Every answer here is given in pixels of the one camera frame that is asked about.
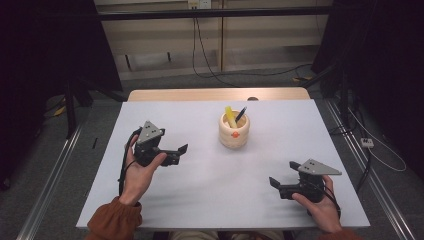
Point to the black metal stand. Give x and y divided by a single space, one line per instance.
70 110
343 100

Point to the white table mat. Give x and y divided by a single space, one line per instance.
206 200

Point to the white wall outlet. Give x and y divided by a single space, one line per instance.
199 4

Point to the metal floor rail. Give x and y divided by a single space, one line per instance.
376 186
46 193

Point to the black pen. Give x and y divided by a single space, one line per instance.
241 114

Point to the person's left hand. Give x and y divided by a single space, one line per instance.
136 183

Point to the dark round table grommet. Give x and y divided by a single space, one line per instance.
252 98

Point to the person's legs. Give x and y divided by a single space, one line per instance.
200 236

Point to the white power strip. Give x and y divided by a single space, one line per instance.
367 142

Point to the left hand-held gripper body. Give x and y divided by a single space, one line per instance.
148 146

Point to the black curtain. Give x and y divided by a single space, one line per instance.
390 50
40 66

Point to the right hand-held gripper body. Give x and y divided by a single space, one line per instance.
310 186

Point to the black horizontal bar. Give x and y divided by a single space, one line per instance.
233 13

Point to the cream ribbed pen holder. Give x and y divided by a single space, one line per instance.
233 138

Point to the person's right hand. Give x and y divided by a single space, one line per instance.
325 213

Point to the yellow highlighter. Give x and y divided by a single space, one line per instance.
230 117

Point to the light wooden cabinet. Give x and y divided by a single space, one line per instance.
266 40

